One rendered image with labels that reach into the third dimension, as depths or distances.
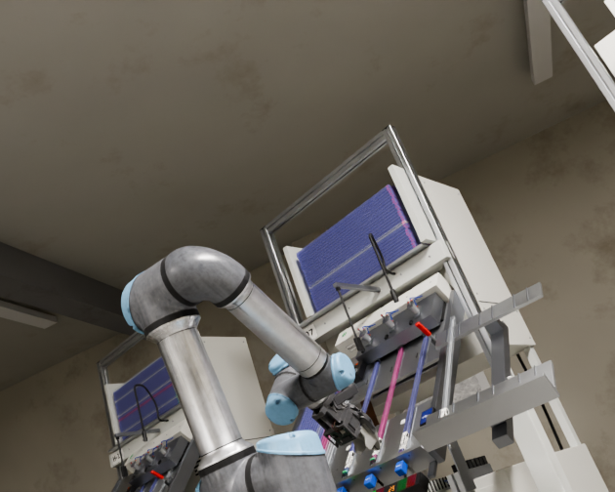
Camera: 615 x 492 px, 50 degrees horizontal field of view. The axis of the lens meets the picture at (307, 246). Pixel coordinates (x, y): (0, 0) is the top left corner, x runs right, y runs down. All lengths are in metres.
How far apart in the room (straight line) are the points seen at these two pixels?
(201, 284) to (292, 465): 0.37
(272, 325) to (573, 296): 3.74
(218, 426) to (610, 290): 3.93
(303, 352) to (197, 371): 0.23
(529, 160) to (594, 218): 0.64
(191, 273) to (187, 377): 0.20
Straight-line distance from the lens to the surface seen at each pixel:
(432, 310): 2.19
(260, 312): 1.33
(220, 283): 1.28
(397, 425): 1.96
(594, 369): 4.83
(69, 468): 6.21
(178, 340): 1.32
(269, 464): 1.22
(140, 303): 1.34
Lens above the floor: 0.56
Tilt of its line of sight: 24 degrees up
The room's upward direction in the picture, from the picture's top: 20 degrees counter-clockwise
